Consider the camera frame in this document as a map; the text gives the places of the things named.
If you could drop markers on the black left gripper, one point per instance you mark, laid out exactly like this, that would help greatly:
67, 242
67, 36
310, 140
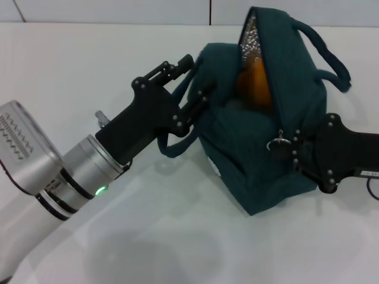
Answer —
142, 121

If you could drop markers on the orange yellow pear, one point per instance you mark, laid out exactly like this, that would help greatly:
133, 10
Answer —
256, 84

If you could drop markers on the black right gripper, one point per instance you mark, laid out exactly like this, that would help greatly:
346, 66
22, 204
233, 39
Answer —
346, 154

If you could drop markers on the dark teal fabric lunch bag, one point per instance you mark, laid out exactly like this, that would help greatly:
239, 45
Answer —
251, 165

